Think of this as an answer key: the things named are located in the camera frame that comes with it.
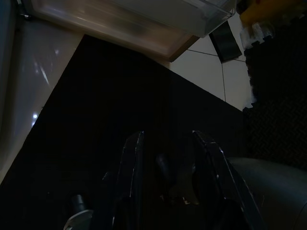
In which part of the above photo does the black foam puzzle mat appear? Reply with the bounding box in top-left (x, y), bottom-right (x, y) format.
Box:
top-left (242, 0), bottom-right (307, 159)

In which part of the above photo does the yellow bin handwritten lid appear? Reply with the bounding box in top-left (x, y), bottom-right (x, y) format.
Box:
top-left (236, 0), bottom-right (264, 24)

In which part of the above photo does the clear crumpled plastic bag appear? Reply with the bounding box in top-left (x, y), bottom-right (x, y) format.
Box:
top-left (239, 20), bottom-right (276, 48)

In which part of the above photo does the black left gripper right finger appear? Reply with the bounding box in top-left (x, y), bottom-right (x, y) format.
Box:
top-left (191, 130), bottom-right (264, 230)

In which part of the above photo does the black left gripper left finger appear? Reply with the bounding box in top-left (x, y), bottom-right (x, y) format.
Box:
top-left (112, 130), bottom-right (144, 230)

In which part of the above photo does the dark grey robot left leg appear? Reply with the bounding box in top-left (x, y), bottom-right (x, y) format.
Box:
top-left (226, 155), bottom-right (307, 230)

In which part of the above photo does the black ribbed pad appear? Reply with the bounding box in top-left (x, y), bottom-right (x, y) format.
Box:
top-left (208, 23), bottom-right (242, 64)

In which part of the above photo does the smooth black floor mat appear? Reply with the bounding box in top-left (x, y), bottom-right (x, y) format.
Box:
top-left (0, 33), bottom-right (248, 230)

